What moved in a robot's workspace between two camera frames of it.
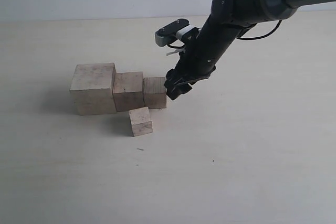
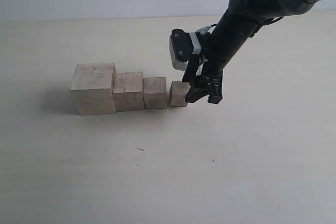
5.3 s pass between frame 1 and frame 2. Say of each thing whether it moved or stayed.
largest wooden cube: stayed
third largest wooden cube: stayed
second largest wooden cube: stayed
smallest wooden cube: moved
